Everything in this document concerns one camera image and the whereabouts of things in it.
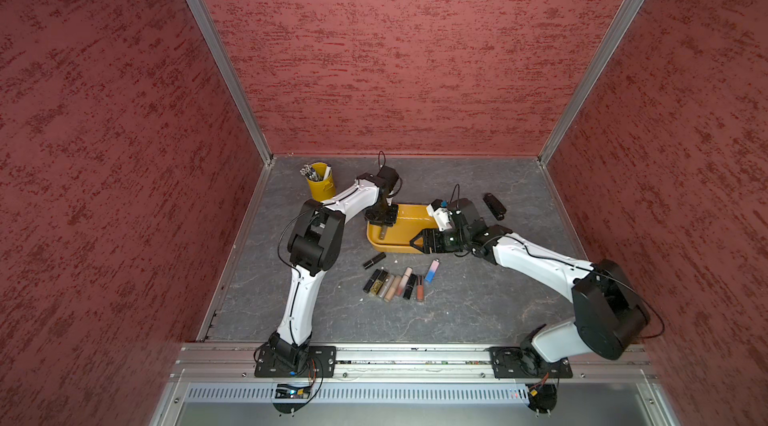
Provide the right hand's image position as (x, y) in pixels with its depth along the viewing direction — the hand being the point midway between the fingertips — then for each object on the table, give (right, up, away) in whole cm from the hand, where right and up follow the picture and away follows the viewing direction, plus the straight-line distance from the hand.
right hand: (419, 248), depth 84 cm
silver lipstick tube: (-10, -11, +1) cm, 15 cm away
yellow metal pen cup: (-32, +16, +16) cm, 39 cm away
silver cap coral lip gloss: (+1, -12, +1) cm, 13 cm away
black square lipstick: (-15, -12, +1) cm, 19 cm away
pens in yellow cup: (-34, +22, +10) cm, 42 cm away
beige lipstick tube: (-8, -12, +1) cm, 14 cm away
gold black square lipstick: (-12, -10, +1) cm, 16 cm away
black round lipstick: (-2, -12, +1) cm, 12 cm away
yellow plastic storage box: (-1, +5, +18) cm, 19 cm away
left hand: (-10, +4, +14) cm, 17 cm away
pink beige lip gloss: (-4, -10, +3) cm, 12 cm away
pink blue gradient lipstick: (+5, -8, +5) cm, 11 cm away
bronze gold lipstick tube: (-11, +2, +13) cm, 17 cm away
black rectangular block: (+29, +10, +19) cm, 36 cm away
